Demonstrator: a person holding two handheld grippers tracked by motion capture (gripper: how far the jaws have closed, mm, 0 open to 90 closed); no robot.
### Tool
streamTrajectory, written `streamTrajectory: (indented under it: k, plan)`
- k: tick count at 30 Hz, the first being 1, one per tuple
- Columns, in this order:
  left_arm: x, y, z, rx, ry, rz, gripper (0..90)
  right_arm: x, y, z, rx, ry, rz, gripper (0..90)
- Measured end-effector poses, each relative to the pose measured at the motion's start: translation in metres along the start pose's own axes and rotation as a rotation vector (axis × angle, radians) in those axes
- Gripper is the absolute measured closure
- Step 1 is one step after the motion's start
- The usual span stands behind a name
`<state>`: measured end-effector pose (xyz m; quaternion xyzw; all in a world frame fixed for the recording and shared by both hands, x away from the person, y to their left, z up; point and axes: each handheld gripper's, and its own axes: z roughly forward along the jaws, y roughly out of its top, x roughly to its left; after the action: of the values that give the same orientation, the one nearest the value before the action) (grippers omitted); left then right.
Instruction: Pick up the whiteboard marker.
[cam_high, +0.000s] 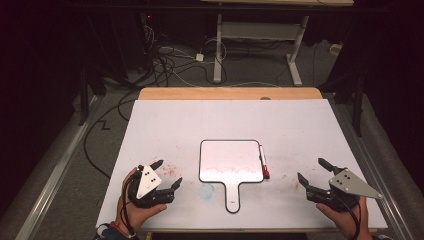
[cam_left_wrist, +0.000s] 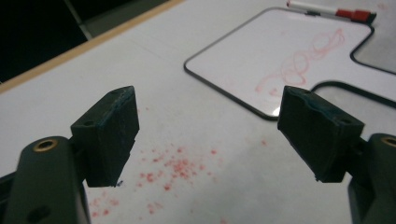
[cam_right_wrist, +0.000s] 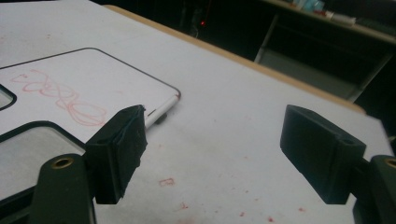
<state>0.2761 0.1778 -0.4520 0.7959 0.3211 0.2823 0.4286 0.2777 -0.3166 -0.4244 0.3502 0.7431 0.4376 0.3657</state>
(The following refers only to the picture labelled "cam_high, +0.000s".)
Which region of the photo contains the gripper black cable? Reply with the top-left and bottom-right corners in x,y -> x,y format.
329,191 -> 363,240
120,173 -> 138,238

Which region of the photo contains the person's left hand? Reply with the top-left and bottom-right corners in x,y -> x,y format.
115,166 -> 168,234

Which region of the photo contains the white table cover sheet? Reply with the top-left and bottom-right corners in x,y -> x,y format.
95,98 -> 389,231

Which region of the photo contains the person's right hand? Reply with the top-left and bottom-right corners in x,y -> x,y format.
315,195 -> 372,240

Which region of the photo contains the thin white floor cable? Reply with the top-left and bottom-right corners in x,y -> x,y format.
166,66 -> 281,89

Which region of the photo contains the white marker pen red cap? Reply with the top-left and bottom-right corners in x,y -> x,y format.
258,143 -> 271,180

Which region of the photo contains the tangle of black cables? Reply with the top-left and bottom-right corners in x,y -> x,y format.
139,13 -> 231,88

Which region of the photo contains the grey metal floor rail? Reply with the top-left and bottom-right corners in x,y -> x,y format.
14,94 -> 103,240
328,91 -> 414,240

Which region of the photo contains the long black floor cable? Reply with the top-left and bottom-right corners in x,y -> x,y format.
83,88 -> 141,179

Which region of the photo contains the white metal frame desk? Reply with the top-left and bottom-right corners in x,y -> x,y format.
199,0 -> 355,87

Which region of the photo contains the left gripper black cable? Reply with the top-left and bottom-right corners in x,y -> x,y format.
120,173 -> 138,238

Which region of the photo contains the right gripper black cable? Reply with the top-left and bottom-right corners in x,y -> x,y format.
329,191 -> 363,240

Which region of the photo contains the small whiteboard with handle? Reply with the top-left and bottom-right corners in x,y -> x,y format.
198,139 -> 265,214

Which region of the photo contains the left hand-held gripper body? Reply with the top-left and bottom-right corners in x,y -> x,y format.
127,164 -> 176,210

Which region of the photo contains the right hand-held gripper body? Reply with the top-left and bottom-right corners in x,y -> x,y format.
305,167 -> 384,213

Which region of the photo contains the black metal stand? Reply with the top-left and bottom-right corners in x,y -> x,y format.
78,63 -> 108,127
333,74 -> 366,138

